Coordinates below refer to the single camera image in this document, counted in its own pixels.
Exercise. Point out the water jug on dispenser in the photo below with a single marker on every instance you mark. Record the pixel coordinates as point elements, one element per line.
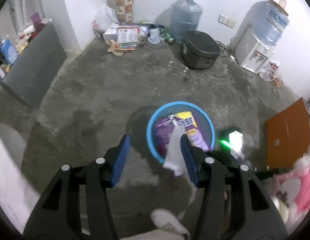
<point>271,23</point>

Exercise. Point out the dark grey cabinet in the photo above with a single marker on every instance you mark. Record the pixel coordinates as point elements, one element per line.
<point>30,77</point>

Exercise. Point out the black rice cooker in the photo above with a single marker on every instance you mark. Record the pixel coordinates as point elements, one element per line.
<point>199,50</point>

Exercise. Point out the blue detergent bottle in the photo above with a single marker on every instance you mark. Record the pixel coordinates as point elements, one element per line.
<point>9,51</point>

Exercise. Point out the purple snack bag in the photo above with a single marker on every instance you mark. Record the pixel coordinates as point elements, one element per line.
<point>186,124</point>

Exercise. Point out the tall patterned cardboard box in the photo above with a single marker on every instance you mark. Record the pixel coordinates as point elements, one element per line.
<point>124,11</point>

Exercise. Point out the white shoe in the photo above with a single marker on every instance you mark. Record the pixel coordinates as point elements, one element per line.
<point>166,220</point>

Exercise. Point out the large blue water jug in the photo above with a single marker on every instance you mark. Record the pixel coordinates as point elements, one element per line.
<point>185,16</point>

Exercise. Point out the grey curtain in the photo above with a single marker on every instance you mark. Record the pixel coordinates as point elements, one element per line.
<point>20,12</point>

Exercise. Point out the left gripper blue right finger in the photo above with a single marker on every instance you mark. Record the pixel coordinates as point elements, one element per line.
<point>235,204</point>

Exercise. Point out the blue mesh trash basket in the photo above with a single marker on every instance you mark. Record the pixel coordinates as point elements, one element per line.
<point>202,119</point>

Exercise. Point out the white water dispenser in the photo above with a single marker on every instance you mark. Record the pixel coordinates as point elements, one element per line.
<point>252,54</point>

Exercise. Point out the wall power socket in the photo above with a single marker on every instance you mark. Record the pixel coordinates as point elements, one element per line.
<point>226,21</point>

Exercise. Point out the pink cloth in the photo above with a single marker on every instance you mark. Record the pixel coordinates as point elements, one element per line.
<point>291,193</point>

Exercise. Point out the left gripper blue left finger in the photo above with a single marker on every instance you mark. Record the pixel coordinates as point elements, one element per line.
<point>56,214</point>

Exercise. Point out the white plastic bag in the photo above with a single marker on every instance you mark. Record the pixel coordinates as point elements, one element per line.
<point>104,19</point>

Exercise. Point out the floral tablecloth table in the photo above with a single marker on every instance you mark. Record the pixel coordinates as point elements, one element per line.
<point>17,196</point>

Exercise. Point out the orange cardboard box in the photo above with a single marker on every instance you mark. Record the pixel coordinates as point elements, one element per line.
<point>288,135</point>

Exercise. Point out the clear printed plastic bag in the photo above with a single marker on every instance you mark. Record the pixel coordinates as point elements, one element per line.
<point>174,160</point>

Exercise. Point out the pile of papers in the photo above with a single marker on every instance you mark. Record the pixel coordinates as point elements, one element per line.
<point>126,38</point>

